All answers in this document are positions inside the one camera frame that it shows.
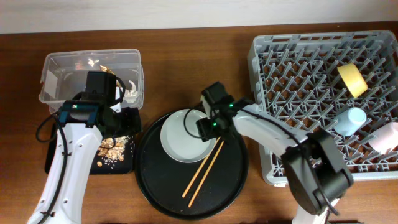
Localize white tissue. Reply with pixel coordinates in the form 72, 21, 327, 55
124, 80, 138, 103

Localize grey round plate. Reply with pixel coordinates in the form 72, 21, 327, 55
160, 109, 216, 163

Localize food scraps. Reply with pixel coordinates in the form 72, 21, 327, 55
97, 136, 130, 169

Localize wooden chopstick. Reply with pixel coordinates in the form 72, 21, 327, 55
188, 141, 224, 208
182, 137, 220, 198

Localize blue cup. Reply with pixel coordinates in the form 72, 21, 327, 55
333, 107, 367, 136

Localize yellow bowl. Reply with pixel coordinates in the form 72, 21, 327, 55
337, 63, 368, 98

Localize pink cup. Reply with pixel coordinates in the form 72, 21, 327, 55
369, 122, 397, 154

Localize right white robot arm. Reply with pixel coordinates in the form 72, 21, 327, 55
197, 96, 354, 223

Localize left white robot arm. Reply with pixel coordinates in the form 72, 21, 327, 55
28, 100, 141, 223

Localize clear plastic waste bin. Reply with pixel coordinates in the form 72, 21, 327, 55
39, 49, 144, 113

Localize grey dishwasher rack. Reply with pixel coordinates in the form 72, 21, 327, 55
248, 30, 397, 181

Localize black rectangular tray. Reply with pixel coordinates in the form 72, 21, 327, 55
45, 117, 137, 175

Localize gold snack wrapper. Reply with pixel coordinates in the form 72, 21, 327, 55
99, 65, 114, 75

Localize round black serving tray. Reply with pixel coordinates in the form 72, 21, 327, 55
134, 114, 249, 220

